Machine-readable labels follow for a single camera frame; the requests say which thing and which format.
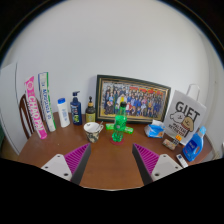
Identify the amber pump bottle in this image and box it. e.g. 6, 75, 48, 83
85, 97, 96, 122

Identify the small orange capped box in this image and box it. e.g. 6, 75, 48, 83
173, 135, 182, 146

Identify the white gift paper bag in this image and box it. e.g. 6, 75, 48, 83
164, 84, 206, 145

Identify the blue tissue pack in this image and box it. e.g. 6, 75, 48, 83
144, 120, 165, 138

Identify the patterned ceramic mug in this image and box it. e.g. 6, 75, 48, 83
84, 122, 103, 143

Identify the green plastic soda bottle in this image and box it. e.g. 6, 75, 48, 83
112, 102, 127, 142

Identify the white green tall box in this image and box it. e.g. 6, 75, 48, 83
38, 72, 56, 132

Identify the red round coaster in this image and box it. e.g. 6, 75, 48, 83
110, 138, 124, 145

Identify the green soap box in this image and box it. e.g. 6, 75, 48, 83
125, 126, 134, 134
106, 123, 114, 130

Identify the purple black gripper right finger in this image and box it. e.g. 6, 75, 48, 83
132, 143, 182, 185

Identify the white remote control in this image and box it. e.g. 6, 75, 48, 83
176, 154, 188, 168

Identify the framed group photo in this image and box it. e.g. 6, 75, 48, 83
95, 75, 171, 123

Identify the right green soap box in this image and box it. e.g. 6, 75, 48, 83
125, 126, 134, 134

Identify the small snack packet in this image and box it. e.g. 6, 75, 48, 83
163, 139, 176, 150

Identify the blue detergent bottle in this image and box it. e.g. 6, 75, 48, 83
183, 126, 206, 162

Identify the pink tall box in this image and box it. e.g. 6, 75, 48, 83
24, 77, 47, 139

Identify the wooden chair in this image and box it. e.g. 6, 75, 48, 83
19, 95, 35, 139

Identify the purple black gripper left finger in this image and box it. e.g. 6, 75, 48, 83
42, 143, 91, 185

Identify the white lotion bottle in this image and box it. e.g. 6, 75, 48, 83
57, 98, 70, 127

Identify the left green soap box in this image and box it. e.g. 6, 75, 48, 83
106, 123, 114, 130

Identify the dark blue pump bottle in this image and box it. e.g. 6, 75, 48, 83
70, 91, 82, 125

